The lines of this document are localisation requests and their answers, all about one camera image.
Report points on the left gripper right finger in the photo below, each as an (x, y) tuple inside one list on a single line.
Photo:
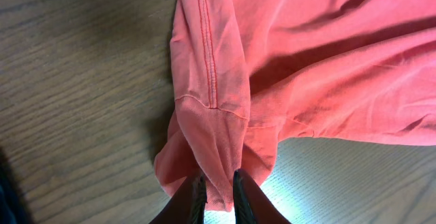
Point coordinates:
[(251, 205)]

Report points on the navy printed folded shirt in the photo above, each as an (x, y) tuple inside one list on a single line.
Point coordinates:
[(13, 206)]

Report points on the red t-shirt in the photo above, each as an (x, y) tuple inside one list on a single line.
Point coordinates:
[(248, 74)]

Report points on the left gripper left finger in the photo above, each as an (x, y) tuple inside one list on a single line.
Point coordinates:
[(187, 205)]

